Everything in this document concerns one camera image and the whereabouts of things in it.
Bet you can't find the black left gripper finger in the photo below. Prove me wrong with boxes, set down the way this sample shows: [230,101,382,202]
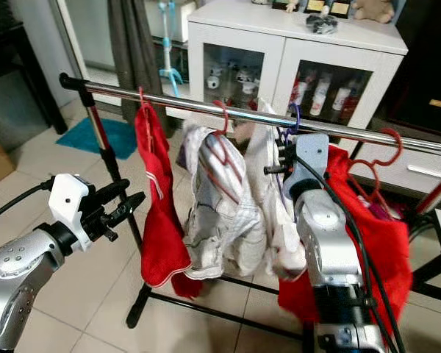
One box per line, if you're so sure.
[109,193,146,225]
[94,179,132,203]

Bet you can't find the blue plastic hanger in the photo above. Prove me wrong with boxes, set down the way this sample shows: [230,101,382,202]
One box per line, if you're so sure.
[276,103,302,207]

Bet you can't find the cream white garment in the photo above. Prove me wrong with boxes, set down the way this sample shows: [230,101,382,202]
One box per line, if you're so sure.
[246,99,306,280]

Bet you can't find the narrow red garment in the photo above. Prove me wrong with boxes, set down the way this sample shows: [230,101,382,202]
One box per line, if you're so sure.
[135,103,203,299]

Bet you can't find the teal floor mat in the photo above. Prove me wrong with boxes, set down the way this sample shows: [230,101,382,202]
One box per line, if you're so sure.
[59,116,139,161]

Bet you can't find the white striped garment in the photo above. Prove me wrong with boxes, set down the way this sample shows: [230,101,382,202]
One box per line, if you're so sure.
[180,121,265,280]

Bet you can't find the metal clothes rack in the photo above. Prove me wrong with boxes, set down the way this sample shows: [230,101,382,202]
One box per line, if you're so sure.
[59,71,441,346]

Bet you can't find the white glass-door cabinet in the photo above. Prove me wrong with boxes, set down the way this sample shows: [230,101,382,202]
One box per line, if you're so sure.
[187,0,409,148]

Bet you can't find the dark glass bowl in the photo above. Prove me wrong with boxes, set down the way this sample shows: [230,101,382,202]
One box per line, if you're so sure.
[306,13,339,35]

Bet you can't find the large red garment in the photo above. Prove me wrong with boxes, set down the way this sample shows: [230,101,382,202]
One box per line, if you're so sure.
[278,146,414,335]

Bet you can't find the low white drawer unit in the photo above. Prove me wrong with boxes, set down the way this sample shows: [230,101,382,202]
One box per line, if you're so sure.
[353,143,441,199]

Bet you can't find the dark grey curtain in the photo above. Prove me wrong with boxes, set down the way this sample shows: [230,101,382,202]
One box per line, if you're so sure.
[109,0,162,111]

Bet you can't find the black side cabinet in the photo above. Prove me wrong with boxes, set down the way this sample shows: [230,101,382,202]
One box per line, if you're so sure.
[0,22,60,133]

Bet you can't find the blue and white mop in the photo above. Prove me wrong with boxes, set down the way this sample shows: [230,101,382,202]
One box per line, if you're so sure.
[158,0,184,96]

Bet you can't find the brown plush toy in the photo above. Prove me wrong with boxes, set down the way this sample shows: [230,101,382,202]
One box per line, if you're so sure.
[353,0,396,23]

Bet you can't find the dark wooden cabinet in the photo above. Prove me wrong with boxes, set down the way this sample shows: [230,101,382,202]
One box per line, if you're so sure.
[375,0,441,140]

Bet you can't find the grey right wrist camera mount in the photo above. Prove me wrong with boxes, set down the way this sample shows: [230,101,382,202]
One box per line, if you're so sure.
[283,132,330,193]

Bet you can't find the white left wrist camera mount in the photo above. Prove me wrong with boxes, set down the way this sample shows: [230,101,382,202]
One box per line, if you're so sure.
[48,174,91,251]

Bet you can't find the red wire hanger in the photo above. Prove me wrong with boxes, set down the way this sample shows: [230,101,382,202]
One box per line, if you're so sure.
[349,127,405,221]
[136,87,155,140]
[206,99,251,207]

